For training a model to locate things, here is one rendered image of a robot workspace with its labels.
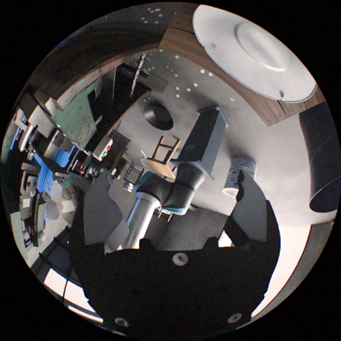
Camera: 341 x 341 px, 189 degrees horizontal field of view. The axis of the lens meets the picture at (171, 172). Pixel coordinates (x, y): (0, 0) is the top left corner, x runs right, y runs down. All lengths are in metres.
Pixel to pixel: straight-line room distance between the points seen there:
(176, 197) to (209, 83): 0.65
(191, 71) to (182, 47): 0.42
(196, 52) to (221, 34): 0.11
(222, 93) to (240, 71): 0.48
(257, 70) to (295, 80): 0.11
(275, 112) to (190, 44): 0.28
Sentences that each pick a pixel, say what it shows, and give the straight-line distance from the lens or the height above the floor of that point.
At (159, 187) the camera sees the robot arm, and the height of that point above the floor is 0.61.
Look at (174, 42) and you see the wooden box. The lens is 0.35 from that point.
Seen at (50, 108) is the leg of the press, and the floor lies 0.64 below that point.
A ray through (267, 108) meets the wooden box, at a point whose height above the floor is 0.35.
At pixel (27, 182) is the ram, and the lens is 0.62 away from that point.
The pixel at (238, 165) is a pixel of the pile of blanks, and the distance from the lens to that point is 1.08.
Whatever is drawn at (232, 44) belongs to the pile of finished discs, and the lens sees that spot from 0.28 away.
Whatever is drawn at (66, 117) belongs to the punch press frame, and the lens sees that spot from 0.43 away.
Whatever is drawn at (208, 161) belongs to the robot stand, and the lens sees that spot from 0.59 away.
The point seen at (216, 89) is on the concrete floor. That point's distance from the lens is 0.75.
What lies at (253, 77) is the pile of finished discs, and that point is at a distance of 0.29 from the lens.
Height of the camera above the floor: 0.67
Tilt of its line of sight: 16 degrees down
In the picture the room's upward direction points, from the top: 153 degrees counter-clockwise
